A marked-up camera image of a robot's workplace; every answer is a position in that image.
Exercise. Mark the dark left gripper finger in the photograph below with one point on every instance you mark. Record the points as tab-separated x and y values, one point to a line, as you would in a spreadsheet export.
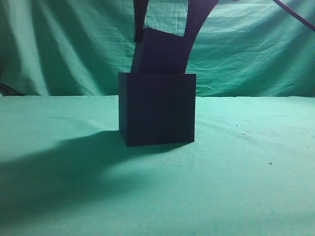
140	10

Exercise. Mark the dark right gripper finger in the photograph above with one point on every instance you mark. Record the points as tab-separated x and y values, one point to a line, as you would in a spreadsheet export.
198	12

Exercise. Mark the purple cube block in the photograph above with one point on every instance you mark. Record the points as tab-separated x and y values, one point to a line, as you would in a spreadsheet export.
161	52

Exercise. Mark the dark cube groove box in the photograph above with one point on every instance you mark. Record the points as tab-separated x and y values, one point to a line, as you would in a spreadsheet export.
156	108

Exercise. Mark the green cloth backdrop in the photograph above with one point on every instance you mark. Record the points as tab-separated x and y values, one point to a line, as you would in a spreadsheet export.
78	47

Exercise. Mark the green table cloth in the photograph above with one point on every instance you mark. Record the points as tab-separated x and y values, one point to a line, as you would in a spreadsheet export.
65	170

